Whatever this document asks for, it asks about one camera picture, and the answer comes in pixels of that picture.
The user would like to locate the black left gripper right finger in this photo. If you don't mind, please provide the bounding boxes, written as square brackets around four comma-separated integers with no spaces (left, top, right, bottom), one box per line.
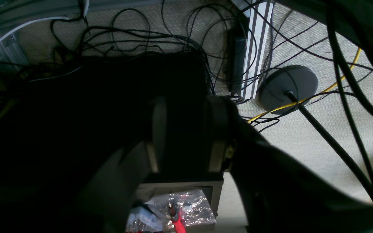
[205,95,373,233]

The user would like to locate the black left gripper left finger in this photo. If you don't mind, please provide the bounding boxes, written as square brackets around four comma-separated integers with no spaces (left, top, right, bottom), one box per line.
[76,97,167,233]

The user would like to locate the black stand pole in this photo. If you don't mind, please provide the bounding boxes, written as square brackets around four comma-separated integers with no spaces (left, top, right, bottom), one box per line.
[285,91,373,202]

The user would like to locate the round black stand base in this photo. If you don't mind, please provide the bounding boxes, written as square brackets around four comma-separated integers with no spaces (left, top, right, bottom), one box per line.
[258,65,318,115]

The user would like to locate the black power strip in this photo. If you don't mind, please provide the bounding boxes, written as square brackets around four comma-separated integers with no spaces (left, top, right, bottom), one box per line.
[226,28,247,94]

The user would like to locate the red handled tool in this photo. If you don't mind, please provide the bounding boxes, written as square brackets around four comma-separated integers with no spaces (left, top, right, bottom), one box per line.
[168,202,186,233]

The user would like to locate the yellow cable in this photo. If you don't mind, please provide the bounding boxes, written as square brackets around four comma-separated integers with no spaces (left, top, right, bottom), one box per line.
[247,47,362,123]

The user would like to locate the white aluminium rail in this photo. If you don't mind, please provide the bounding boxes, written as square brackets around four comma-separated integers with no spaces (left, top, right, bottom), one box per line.
[232,0,274,101]

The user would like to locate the white cable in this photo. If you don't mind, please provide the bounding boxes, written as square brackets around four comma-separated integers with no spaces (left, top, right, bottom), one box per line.
[0,0,90,62]

